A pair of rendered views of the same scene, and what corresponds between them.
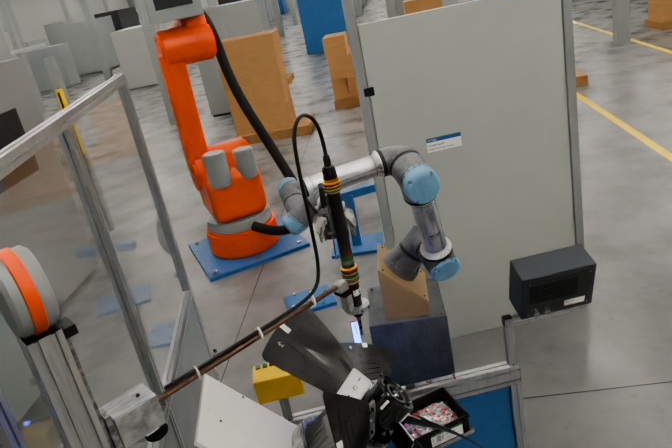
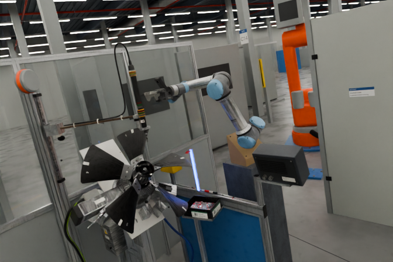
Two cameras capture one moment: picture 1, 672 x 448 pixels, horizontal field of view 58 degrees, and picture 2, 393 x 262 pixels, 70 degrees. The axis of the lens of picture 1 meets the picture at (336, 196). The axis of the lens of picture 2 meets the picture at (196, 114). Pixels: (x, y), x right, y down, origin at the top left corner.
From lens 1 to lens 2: 171 cm
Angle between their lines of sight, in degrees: 48
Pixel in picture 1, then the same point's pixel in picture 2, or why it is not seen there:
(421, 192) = (212, 93)
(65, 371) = (30, 105)
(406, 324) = (235, 167)
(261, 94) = not seen: hidden behind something
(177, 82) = (288, 55)
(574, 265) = (282, 154)
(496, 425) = (255, 238)
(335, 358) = (138, 147)
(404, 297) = (236, 153)
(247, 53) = not seen: hidden behind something
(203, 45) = (302, 38)
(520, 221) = not seen: outside the picture
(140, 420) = (51, 130)
